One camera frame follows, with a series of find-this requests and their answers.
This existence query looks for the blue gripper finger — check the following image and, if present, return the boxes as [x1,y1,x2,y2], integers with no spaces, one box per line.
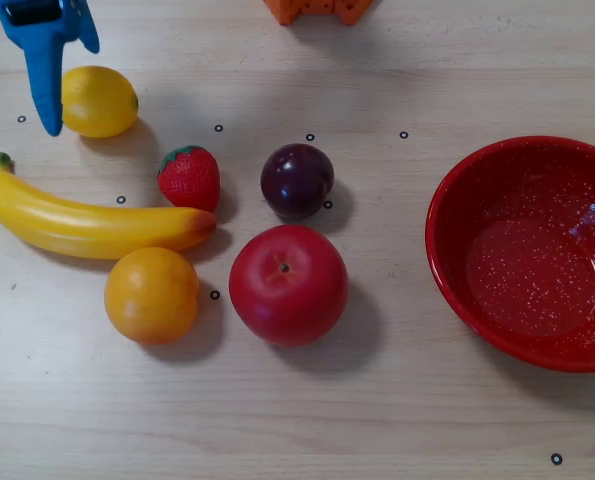
[74,0,101,54]
[21,32,66,137]

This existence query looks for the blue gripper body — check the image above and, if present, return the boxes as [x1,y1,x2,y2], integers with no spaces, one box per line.
[0,0,86,51]

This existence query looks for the yellow toy lemon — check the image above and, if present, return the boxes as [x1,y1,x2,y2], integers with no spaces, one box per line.
[60,65,140,139]

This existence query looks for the red speckled bowl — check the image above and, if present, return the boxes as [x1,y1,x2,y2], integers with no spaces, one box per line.
[424,135,595,374]

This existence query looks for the yellow toy banana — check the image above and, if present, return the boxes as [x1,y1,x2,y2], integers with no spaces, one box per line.
[0,152,218,261]

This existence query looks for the red toy strawberry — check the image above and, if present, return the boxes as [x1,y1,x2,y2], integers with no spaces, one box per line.
[157,144,222,213]

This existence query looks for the toy orange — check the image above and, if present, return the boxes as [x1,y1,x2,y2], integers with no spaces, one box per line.
[103,246,200,346]

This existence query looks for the dark purple toy plum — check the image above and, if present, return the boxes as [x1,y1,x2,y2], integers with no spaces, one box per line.
[260,143,336,221]

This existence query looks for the red toy apple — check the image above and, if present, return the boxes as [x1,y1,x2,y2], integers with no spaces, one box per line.
[228,224,350,348]

